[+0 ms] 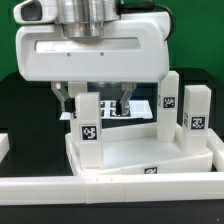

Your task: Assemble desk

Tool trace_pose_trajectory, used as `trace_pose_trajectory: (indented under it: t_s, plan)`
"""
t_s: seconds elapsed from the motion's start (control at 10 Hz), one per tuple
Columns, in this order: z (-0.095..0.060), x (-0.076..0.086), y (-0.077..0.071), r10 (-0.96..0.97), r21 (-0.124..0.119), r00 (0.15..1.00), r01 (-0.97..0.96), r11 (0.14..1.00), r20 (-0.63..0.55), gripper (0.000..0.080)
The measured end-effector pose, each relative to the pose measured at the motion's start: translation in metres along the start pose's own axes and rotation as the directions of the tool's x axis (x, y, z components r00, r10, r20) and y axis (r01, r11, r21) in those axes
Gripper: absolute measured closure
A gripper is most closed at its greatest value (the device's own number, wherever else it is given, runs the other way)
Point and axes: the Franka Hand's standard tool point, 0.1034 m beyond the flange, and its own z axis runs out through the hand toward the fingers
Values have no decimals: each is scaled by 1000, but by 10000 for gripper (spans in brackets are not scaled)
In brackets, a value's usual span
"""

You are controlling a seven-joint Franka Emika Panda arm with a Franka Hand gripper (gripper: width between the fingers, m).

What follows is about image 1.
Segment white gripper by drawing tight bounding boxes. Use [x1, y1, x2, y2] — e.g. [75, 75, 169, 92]
[16, 12, 170, 119]

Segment white desk tabletop tray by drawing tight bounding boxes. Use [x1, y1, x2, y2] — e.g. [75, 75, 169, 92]
[65, 123, 213, 176]

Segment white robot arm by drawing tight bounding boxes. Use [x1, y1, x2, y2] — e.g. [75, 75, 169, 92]
[13, 0, 175, 115]

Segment fiducial marker sheet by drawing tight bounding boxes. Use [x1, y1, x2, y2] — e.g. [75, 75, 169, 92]
[59, 99, 154, 121]

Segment white left fence piece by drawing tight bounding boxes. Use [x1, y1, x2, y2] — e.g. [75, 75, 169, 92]
[0, 133, 9, 163]

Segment white right fence wall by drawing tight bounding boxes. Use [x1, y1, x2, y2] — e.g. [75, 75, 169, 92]
[207, 128, 224, 172]

